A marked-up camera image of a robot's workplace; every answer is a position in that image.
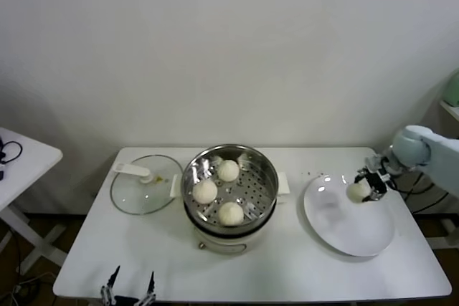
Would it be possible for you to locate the white folding side table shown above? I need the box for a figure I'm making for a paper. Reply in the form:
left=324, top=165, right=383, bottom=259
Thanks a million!
left=0, top=125, right=69, bottom=278

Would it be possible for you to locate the white floor cable with plug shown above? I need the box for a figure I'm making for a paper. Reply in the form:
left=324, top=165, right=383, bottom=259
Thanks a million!
left=6, top=272, right=57, bottom=306

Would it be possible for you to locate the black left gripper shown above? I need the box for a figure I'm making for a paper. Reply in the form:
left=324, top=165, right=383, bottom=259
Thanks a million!
left=100, top=264, right=157, bottom=306

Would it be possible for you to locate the white shelf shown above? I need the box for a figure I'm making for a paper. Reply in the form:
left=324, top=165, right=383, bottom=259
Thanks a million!
left=440, top=100, right=459, bottom=123

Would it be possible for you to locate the black cable with plugs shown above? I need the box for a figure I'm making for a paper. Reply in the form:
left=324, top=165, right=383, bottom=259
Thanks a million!
left=0, top=133, right=25, bottom=181

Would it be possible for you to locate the white steamed baozi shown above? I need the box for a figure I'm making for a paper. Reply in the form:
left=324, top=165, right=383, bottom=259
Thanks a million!
left=192, top=179, right=219, bottom=204
left=217, top=158, right=240, bottom=182
left=346, top=182, right=372, bottom=204
left=217, top=201, right=245, bottom=227

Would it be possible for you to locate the pale green appliance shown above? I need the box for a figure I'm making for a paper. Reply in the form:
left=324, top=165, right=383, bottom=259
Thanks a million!
left=444, top=71, right=459, bottom=106

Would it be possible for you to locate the white round plate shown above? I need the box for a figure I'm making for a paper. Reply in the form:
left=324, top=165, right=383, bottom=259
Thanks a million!
left=303, top=174, right=397, bottom=257

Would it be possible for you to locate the stainless steel steamer basket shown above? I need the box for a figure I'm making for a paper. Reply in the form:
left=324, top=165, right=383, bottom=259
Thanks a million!
left=181, top=143, right=280, bottom=229

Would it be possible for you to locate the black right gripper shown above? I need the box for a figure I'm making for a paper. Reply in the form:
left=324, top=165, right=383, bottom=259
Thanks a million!
left=354, top=154, right=392, bottom=204

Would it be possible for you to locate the cream electric cooker base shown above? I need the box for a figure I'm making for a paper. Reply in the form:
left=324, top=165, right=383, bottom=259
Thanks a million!
left=170, top=173, right=291, bottom=254

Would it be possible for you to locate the glass lid white handle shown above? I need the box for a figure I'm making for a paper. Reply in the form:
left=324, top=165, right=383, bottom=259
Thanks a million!
left=110, top=154, right=184, bottom=216

